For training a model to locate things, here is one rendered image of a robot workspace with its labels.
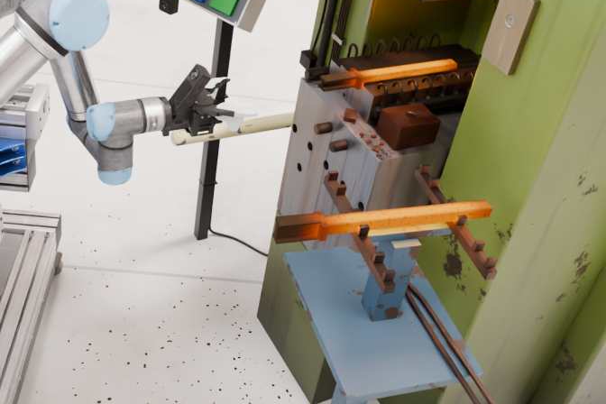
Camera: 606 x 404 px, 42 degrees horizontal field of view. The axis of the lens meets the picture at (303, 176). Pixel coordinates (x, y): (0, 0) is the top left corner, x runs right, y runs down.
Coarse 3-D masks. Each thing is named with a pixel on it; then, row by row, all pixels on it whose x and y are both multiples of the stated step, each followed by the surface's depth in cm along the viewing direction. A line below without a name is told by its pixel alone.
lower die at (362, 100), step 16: (432, 48) 217; (448, 48) 218; (336, 64) 201; (352, 64) 200; (368, 64) 201; (384, 64) 203; (400, 64) 204; (368, 80) 192; (384, 80) 194; (400, 80) 197; (416, 80) 198; (432, 80) 199; (448, 80) 201; (464, 80) 202; (352, 96) 197; (368, 96) 191; (416, 96) 196; (432, 96) 199; (368, 112) 192
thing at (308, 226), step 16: (400, 208) 152; (416, 208) 153; (432, 208) 154; (448, 208) 155; (464, 208) 156; (480, 208) 157; (288, 224) 142; (304, 224) 142; (320, 224) 144; (336, 224) 146; (352, 224) 146; (368, 224) 148; (384, 224) 149; (400, 224) 151; (416, 224) 152; (288, 240) 144; (304, 240) 145; (320, 240) 145
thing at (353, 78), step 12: (444, 60) 206; (348, 72) 192; (360, 72) 193; (372, 72) 194; (384, 72) 195; (396, 72) 196; (408, 72) 198; (324, 84) 188; (336, 84) 190; (348, 84) 192; (360, 84) 191
